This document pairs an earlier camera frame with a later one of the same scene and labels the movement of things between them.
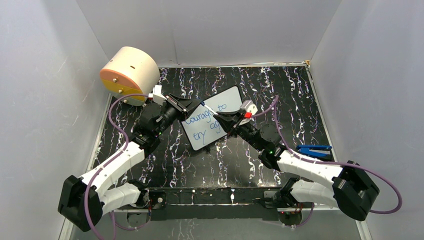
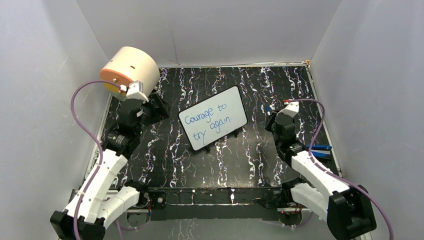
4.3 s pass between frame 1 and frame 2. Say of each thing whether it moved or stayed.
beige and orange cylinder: stayed
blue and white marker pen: moved
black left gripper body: moved
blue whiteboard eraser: stayed
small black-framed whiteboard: stayed
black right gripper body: moved
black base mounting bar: stayed
